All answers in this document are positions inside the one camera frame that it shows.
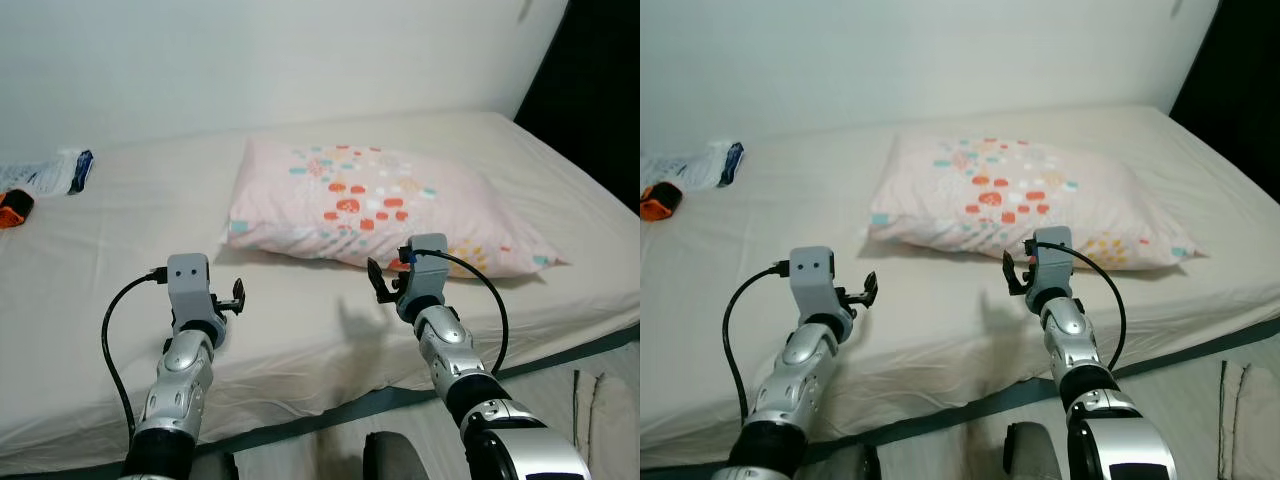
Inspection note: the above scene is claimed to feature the pink patterned pillow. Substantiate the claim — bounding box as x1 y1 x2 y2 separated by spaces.
225 137 568 281
868 133 1206 271

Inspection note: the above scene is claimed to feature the bed with cream sheet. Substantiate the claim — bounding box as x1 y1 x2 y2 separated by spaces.
640 105 1280 471
0 110 641 476

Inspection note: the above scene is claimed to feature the grey robot left leg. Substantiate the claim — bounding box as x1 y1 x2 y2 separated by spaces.
800 445 881 480
185 450 241 480

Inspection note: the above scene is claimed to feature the grey robot leg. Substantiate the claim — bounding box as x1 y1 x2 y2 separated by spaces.
185 450 241 480
800 445 881 480
1003 421 1063 480
362 430 431 480

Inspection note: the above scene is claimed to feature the grey robot right leg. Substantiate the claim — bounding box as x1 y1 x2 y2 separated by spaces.
362 430 431 480
1003 421 1063 480

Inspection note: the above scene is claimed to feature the orange and black device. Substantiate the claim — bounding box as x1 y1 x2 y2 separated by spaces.
640 183 684 222
0 188 36 229

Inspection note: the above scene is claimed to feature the beige folded mat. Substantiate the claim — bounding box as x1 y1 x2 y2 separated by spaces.
572 368 641 480
1217 360 1280 480

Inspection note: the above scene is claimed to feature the black wardrobe panel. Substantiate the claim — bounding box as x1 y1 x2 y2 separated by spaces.
1168 0 1280 176
513 0 641 186

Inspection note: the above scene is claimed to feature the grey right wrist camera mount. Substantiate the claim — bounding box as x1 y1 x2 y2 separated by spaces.
398 233 451 301
1030 226 1075 293

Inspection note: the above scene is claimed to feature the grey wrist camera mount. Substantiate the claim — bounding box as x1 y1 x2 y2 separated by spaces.
165 253 218 326
1030 226 1075 293
789 246 839 321
398 233 451 301

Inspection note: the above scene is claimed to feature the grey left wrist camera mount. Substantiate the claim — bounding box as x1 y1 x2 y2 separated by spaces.
165 253 218 326
789 246 839 321

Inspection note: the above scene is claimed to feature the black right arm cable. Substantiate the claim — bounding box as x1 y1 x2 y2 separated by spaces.
410 248 511 379
1033 240 1128 373

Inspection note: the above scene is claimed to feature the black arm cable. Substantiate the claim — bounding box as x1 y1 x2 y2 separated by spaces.
410 248 511 379
1033 240 1128 373
722 262 793 426
101 266 169 446

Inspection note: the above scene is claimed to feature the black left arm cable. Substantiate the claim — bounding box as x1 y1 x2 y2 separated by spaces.
101 266 169 446
722 262 793 426

